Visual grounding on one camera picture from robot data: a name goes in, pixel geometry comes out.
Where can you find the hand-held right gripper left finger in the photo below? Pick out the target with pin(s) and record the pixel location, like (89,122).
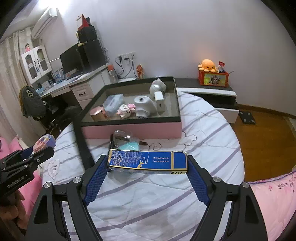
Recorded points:
(94,183)

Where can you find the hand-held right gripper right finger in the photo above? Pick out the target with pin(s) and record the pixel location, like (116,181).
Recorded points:
(198,183)

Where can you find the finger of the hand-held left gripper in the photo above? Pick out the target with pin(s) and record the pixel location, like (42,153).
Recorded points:
(41,154)
(16,156)

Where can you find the pink and blue block toy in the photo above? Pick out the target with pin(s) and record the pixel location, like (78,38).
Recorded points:
(45,141)

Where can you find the blue rectangular box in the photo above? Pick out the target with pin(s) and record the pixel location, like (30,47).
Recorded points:
(148,162)

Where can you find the pink and black box tray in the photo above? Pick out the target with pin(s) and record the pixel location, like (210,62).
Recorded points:
(129,132)

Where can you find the rose gold jar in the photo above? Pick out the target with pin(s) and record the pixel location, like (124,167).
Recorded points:
(98,113)

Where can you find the pink plush toy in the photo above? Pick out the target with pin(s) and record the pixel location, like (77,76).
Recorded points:
(124,110)

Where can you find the clear plastic packet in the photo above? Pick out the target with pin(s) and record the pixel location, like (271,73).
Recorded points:
(113,103)

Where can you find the white charger adapter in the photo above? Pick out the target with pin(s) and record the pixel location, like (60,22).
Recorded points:
(159,100)

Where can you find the white round plug device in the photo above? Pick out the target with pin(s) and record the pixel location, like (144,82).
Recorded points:
(144,105)

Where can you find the white toy figure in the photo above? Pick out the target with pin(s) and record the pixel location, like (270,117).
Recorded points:
(157,87)

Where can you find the pink blanket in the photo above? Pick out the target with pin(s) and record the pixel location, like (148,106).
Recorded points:
(277,204)
(13,146)

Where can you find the black office chair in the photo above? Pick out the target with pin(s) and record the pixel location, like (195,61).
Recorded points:
(55,111)

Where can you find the teal container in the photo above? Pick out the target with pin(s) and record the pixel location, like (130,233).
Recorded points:
(128,147)

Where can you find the round table with cloth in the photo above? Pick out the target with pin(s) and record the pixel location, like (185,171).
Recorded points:
(150,204)

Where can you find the grey jacket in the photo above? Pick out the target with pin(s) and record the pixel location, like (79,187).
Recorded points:
(32,102)

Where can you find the white desk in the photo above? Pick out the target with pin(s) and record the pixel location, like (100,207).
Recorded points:
(85,92)

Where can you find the beige curtain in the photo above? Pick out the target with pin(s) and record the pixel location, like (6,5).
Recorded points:
(9,81)

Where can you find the blue and white books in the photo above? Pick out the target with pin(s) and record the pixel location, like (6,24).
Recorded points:
(58,76)

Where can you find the black floor scale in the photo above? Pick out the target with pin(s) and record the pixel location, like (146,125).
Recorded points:
(247,117)

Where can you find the black keyboard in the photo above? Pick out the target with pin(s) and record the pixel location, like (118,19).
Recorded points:
(75,74)

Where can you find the black and white low cabinet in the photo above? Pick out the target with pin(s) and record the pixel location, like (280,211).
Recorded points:
(208,95)

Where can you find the white glass-door cabinet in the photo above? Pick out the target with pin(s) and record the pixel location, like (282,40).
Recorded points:
(34,64)

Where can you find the black computer monitor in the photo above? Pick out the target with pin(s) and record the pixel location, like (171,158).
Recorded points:
(70,59)

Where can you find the red storage box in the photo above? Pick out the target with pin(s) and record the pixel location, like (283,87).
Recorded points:
(214,80)

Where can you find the small pink doll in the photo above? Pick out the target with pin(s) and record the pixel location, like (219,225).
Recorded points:
(27,47)

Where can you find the red-capped bottle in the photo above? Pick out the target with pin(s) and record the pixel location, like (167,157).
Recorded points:
(111,72)

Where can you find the black computer tower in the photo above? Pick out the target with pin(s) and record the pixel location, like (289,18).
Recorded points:
(92,55)

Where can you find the orange octopus plush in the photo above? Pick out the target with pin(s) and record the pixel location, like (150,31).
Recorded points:
(208,66)

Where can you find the red and white small toy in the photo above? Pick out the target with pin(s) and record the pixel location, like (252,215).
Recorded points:
(221,66)

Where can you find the orange snack bag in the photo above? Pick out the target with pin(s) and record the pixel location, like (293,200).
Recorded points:
(140,71)

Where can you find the black box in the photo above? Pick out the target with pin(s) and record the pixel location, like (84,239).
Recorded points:
(86,34)

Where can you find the white air conditioner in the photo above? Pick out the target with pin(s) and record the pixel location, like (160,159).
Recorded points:
(44,22)

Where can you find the red paper bag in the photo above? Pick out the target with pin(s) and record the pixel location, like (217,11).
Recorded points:
(83,22)

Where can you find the white wall socket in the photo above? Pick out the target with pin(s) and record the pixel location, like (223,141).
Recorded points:
(127,56)

